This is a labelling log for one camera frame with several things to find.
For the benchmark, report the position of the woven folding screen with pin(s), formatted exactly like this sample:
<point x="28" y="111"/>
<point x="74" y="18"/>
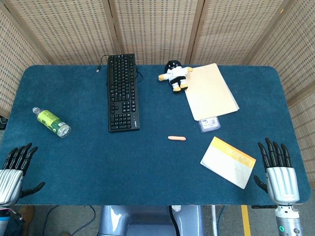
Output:
<point x="157" y="29"/>

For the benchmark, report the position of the black computer keyboard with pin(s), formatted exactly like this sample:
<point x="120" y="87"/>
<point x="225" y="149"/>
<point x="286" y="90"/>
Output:
<point x="123" y="93"/>

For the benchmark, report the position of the clear bottle green label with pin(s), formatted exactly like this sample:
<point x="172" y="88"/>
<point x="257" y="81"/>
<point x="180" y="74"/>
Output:
<point x="50" y="121"/>

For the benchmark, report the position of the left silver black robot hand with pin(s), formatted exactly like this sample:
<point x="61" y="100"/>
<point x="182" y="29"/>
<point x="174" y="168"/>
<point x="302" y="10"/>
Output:
<point x="11" y="179"/>

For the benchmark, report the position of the small clear plastic box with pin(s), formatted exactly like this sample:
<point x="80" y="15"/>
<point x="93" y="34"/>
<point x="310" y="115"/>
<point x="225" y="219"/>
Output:
<point x="209" y="125"/>

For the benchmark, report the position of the white table leg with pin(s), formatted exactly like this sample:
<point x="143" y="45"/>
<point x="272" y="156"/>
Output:
<point x="214" y="221"/>

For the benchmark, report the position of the small orange sausage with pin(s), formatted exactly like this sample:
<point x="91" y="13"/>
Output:
<point x="177" y="138"/>

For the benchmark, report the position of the grey robot torso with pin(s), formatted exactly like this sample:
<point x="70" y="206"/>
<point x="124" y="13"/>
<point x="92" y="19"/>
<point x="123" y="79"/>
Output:
<point x="147" y="221"/>

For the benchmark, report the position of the blue table mat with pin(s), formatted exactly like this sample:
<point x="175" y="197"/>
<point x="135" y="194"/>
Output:
<point x="123" y="167"/>

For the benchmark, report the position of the black white plush doll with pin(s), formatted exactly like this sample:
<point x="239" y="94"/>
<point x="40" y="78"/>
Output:
<point x="175" y="75"/>

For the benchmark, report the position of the beige manila folder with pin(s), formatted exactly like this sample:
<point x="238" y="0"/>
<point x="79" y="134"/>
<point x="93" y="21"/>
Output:
<point x="210" y="93"/>

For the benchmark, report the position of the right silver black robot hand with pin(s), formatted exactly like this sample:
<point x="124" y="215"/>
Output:
<point x="283" y="182"/>

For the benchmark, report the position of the yellow white booklet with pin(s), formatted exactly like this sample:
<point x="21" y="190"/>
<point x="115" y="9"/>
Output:
<point x="227" y="162"/>

